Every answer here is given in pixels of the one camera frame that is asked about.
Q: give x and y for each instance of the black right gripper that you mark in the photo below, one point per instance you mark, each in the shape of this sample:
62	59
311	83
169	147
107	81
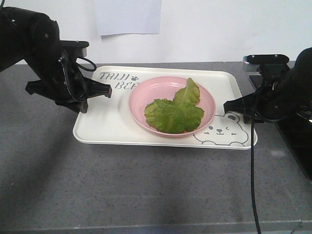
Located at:
279	98

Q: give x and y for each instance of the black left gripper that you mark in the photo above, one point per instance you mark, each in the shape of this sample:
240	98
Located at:
61	81

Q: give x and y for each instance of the cream bear serving tray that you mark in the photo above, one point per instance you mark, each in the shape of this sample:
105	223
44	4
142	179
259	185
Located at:
109	121

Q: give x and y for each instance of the green lettuce leaf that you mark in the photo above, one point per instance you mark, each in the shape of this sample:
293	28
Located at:
179	115

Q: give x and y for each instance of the pink round plate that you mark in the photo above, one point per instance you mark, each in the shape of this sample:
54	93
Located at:
166	87

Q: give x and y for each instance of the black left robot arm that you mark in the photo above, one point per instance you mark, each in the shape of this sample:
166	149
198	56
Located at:
34	37

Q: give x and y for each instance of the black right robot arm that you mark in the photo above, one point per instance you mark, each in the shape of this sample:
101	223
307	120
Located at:
303	63

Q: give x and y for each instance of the black induction cooktop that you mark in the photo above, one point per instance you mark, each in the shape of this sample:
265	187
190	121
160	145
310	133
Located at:
297	133

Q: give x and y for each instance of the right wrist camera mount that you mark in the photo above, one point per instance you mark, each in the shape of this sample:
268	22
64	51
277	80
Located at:
269	66

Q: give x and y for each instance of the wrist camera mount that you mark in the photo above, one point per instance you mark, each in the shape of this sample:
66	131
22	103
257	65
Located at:
269	66
75	48

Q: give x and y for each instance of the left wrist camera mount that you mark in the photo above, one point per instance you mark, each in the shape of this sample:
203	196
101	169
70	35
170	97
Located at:
75	48

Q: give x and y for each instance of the white paper sheet on wall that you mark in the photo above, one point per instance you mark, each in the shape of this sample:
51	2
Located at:
115	17

